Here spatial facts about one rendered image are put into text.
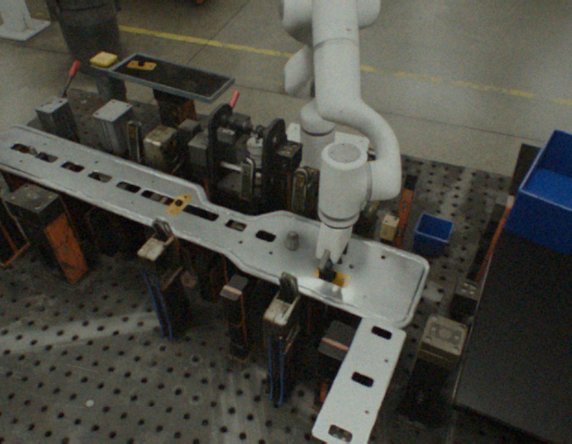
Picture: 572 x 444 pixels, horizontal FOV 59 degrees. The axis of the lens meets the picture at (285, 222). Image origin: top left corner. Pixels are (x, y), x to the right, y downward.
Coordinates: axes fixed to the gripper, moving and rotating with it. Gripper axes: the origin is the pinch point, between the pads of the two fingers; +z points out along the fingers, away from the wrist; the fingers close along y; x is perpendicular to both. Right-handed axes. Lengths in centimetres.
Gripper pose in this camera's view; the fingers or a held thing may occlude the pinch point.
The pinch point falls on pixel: (333, 263)
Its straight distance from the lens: 116.8
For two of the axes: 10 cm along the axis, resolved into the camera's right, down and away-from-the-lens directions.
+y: -4.4, 6.4, -6.3
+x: 9.0, 3.1, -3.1
